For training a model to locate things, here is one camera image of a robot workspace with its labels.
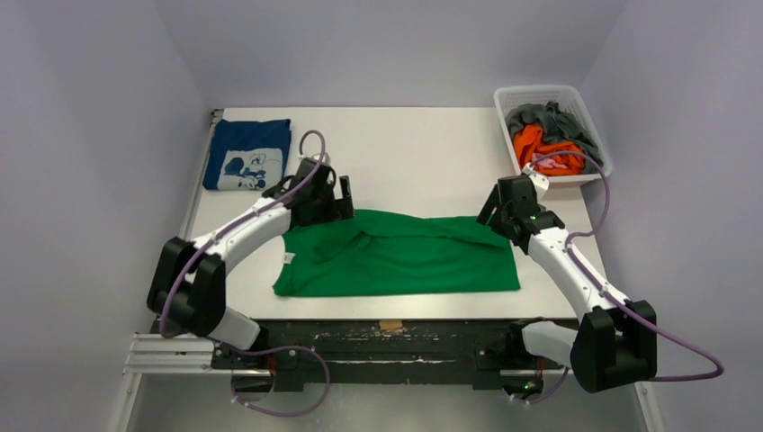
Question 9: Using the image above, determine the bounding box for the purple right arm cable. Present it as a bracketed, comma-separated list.
[509, 149, 725, 407]

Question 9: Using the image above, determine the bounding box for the grey t-shirt in basket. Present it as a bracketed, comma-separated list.
[505, 102, 604, 175]

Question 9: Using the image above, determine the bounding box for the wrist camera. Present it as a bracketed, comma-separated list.
[523, 169, 550, 196]
[297, 153, 331, 171]

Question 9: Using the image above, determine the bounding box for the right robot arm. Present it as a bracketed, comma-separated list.
[477, 174, 658, 393]

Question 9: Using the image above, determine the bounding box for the orange t-shirt in basket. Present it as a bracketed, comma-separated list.
[512, 124, 586, 176]

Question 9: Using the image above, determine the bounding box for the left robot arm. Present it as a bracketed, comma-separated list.
[147, 158, 355, 368]

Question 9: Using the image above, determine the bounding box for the green t-shirt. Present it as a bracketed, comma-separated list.
[273, 210, 521, 298]

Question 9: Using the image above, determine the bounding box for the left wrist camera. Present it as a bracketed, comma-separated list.
[297, 153, 331, 171]

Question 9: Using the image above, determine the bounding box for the black table front rail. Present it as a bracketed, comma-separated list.
[212, 319, 562, 393]

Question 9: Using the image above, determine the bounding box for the folded navy printed t-shirt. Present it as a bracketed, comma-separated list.
[202, 119, 292, 191]

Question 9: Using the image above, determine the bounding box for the white plastic laundry basket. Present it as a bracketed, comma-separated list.
[493, 85, 612, 187]

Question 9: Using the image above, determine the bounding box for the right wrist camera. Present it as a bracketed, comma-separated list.
[523, 169, 550, 196]

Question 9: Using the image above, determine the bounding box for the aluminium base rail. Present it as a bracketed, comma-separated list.
[122, 334, 269, 377]

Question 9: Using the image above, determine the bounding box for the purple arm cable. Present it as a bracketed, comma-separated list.
[158, 130, 333, 419]
[509, 149, 725, 407]

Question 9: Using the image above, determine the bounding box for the pink garment in basket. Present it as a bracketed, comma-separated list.
[531, 153, 569, 169]

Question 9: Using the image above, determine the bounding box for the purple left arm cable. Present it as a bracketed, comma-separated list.
[158, 130, 333, 419]

